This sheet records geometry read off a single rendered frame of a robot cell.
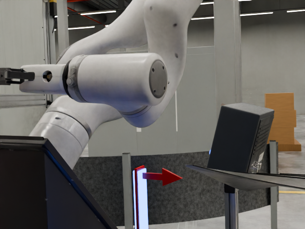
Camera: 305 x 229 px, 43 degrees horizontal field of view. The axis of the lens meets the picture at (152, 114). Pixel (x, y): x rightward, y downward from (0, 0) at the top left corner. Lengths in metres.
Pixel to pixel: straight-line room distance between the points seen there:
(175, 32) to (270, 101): 7.81
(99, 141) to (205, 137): 1.90
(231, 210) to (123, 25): 0.55
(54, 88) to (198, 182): 1.69
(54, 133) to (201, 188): 1.56
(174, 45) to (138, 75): 0.14
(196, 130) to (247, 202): 4.07
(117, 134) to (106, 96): 6.17
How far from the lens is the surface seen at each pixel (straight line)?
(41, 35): 2.57
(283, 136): 8.55
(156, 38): 0.71
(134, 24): 0.94
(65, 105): 0.88
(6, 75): 0.70
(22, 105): 2.41
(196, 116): 6.45
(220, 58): 4.70
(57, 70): 0.67
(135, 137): 6.70
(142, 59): 0.59
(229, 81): 4.68
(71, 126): 0.85
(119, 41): 0.94
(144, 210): 0.54
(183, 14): 0.68
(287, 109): 8.51
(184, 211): 2.29
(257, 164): 1.15
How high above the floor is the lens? 1.29
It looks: 3 degrees down
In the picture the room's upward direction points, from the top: 2 degrees counter-clockwise
